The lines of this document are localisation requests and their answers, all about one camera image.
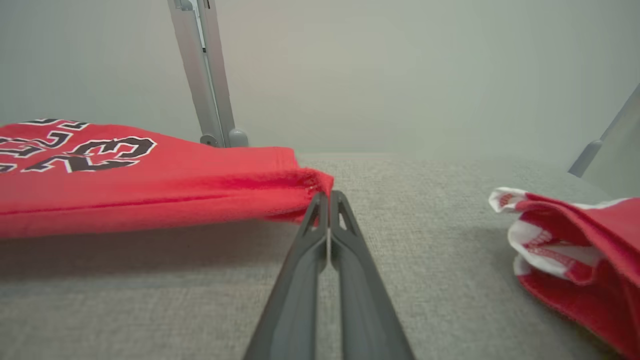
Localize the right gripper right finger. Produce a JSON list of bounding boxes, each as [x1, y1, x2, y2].
[[327, 190, 416, 360]]

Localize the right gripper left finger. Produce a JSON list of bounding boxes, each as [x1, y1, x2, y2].
[[243, 192, 331, 360]]

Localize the red jersey with white stripes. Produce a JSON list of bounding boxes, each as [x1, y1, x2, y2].
[[0, 118, 335, 240]]

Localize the red shorts with white panel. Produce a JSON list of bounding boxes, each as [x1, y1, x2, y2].
[[488, 187, 640, 360]]

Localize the grey fabric sofa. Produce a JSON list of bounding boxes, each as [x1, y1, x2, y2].
[[0, 152, 640, 360]]

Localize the grey metal stand leg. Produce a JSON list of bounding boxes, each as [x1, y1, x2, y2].
[[167, 0, 249, 149], [567, 82, 640, 179]]

